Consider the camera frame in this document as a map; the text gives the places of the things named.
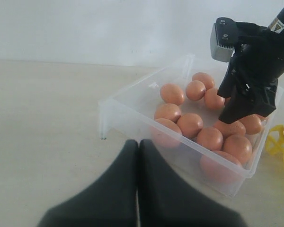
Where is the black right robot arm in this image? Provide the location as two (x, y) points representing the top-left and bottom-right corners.
(210, 7), (284, 124)

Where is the clear plastic bin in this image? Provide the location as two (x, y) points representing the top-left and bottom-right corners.
(99, 54), (274, 196)

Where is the yellow plastic egg tray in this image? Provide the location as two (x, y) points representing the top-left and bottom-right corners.
(265, 125), (284, 163)

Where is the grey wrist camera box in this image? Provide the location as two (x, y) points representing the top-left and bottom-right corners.
(210, 17), (239, 63)

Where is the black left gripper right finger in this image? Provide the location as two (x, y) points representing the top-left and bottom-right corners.
(137, 140), (247, 227)

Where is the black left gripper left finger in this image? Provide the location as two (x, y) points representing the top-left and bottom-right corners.
(38, 140), (139, 227)

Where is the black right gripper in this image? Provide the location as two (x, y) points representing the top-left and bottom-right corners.
(217, 22), (284, 124)

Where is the brown egg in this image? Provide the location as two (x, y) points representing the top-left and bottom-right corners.
(154, 104), (182, 123)
(177, 113), (204, 139)
(239, 114), (263, 135)
(196, 127), (223, 150)
(192, 72), (215, 90)
(204, 87), (225, 110)
(256, 114), (269, 121)
(150, 118), (182, 148)
(213, 120), (246, 139)
(199, 150), (242, 183)
(160, 83), (185, 105)
(185, 80), (206, 101)
(223, 134), (253, 165)

